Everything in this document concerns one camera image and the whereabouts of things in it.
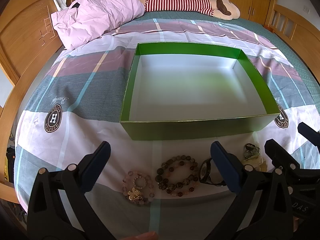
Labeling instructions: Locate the brown bead bracelet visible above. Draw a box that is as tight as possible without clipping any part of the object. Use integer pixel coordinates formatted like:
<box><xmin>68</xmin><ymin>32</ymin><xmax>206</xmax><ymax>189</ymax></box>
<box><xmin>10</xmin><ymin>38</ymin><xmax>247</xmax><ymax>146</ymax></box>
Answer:
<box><xmin>154</xmin><ymin>154</ymin><xmax>201</xmax><ymax>197</ymax></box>

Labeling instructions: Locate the wooden footboard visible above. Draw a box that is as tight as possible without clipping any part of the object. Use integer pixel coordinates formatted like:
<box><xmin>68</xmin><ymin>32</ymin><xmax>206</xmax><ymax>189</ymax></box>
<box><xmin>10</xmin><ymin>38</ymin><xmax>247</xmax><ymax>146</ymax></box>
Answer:
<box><xmin>265</xmin><ymin>4</ymin><xmax>320</xmax><ymax>81</ymax></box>

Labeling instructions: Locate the pink pillow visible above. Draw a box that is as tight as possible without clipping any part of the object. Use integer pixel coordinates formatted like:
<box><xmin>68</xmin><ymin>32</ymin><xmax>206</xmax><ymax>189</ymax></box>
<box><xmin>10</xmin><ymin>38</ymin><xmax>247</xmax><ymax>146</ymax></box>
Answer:
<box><xmin>51</xmin><ymin>0</ymin><xmax>145</xmax><ymax>50</ymax></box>

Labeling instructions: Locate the striped plush doll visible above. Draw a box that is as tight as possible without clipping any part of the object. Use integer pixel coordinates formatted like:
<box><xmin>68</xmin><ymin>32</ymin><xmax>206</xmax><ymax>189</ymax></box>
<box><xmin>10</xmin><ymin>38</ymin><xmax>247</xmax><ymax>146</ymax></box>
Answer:
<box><xmin>140</xmin><ymin>0</ymin><xmax>241</xmax><ymax>21</ymax></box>

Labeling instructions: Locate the plaid bed cover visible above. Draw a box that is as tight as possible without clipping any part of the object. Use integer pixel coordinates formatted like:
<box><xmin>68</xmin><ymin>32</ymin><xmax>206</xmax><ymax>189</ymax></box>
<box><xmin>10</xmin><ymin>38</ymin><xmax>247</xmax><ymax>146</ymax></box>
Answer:
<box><xmin>14</xmin><ymin>12</ymin><xmax>319</xmax><ymax>239</ymax></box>

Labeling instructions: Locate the wooden headboard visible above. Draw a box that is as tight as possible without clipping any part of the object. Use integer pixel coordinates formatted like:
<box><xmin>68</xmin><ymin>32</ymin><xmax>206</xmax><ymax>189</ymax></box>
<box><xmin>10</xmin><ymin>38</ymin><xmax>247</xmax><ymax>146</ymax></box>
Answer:
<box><xmin>1</xmin><ymin>0</ymin><xmax>62</xmax><ymax>203</ymax></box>

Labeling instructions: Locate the green stone ring jewelry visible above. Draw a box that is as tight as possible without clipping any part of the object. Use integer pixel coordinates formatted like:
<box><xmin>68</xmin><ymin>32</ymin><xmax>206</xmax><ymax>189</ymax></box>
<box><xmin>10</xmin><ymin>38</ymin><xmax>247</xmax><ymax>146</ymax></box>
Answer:
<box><xmin>243</xmin><ymin>143</ymin><xmax>260</xmax><ymax>159</ymax></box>

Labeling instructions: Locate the pink bead bracelet gold charm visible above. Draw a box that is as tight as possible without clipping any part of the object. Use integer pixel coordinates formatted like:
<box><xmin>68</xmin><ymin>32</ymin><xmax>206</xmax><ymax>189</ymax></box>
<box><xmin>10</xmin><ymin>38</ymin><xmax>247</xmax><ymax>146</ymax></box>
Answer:
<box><xmin>121</xmin><ymin>170</ymin><xmax>155</xmax><ymax>206</ymax></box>

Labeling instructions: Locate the green cardboard box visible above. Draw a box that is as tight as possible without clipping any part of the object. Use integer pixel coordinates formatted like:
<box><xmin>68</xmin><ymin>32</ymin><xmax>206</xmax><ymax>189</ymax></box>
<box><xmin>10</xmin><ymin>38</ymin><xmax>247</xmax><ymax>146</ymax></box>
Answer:
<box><xmin>120</xmin><ymin>42</ymin><xmax>279</xmax><ymax>140</ymax></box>

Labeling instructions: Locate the black bangle bracelet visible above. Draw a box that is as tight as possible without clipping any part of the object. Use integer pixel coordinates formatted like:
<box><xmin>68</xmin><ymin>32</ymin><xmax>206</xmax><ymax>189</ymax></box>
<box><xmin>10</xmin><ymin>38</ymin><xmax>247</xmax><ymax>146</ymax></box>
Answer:
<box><xmin>198</xmin><ymin>157</ymin><xmax>227</xmax><ymax>188</ymax></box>

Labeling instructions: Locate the cream white jewelry piece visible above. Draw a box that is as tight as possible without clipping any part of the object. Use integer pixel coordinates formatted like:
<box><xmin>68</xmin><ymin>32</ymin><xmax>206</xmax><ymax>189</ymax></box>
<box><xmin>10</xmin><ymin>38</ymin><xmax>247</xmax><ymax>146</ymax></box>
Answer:
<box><xmin>242</xmin><ymin>155</ymin><xmax>267</xmax><ymax>172</ymax></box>

